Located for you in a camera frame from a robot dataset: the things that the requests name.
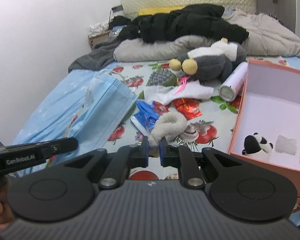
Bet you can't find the beige quilt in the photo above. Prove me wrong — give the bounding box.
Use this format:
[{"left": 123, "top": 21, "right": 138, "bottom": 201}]
[{"left": 223, "top": 10, "right": 300, "bottom": 57}]

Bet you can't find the blue wet wipes packet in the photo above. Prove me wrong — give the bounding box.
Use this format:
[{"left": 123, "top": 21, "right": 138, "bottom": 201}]
[{"left": 130, "top": 100, "right": 171, "bottom": 135}]

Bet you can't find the grey pillow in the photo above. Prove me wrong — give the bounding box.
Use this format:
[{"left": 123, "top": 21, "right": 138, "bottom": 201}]
[{"left": 113, "top": 35, "right": 215, "bottom": 62}]

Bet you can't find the dark grey towel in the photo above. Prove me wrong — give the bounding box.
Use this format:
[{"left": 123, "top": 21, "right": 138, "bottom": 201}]
[{"left": 68, "top": 37, "right": 121, "bottom": 73}]

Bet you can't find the grey green massage brush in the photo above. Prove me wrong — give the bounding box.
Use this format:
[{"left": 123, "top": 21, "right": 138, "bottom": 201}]
[{"left": 147, "top": 69, "right": 177, "bottom": 86}]

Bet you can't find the person's left hand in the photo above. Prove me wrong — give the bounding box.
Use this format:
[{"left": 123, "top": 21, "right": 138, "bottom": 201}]
[{"left": 0, "top": 197, "right": 14, "bottom": 231}]

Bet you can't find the cardboard box with tissue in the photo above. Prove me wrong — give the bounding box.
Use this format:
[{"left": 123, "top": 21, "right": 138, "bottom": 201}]
[{"left": 88, "top": 22, "right": 109, "bottom": 49}]

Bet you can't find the white towel cloth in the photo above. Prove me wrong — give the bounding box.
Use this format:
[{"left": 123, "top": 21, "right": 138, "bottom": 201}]
[{"left": 143, "top": 81, "right": 214, "bottom": 105}]

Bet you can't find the small panda plush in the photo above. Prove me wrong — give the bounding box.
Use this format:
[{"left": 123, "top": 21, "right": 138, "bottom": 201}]
[{"left": 242, "top": 133, "right": 273, "bottom": 162}]

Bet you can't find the yellow cloth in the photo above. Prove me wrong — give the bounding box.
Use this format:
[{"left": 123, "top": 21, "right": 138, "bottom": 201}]
[{"left": 138, "top": 5, "right": 186, "bottom": 16}]

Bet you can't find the pink cardboard box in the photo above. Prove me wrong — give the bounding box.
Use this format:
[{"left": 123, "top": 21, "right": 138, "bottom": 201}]
[{"left": 228, "top": 59, "right": 300, "bottom": 203}]

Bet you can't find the red snack packet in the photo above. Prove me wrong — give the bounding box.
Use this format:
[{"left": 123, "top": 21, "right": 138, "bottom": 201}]
[{"left": 173, "top": 98, "right": 202, "bottom": 120}]

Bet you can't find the grey penguin plush toy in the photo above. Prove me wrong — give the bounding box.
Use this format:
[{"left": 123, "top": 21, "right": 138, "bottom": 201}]
[{"left": 169, "top": 38, "right": 247, "bottom": 83}]

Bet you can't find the black clothing pile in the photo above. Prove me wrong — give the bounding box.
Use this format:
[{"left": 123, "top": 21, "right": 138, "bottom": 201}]
[{"left": 109, "top": 4, "right": 249, "bottom": 44}]

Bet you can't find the white spray can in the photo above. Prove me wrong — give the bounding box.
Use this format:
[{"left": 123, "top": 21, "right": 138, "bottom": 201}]
[{"left": 218, "top": 62, "right": 248, "bottom": 102}]

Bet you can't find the white cotton pad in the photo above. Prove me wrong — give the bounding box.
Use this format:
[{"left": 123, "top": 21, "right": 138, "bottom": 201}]
[{"left": 275, "top": 135, "right": 297, "bottom": 155}]

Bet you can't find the blue surgical mask pack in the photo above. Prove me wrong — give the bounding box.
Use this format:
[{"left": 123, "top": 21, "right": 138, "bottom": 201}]
[{"left": 68, "top": 71, "right": 138, "bottom": 155}]

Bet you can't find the fruit patterned bed sheet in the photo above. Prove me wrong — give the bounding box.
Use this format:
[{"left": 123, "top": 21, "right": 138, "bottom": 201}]
[{"left": 46, "top": 55, "right": 300, "bottom": 181}]

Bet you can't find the white fluffy scrunchie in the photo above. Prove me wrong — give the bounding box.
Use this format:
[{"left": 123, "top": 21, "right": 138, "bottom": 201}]
[{"left": 148, "top": 112, "right": 187, "bottom": 147}]

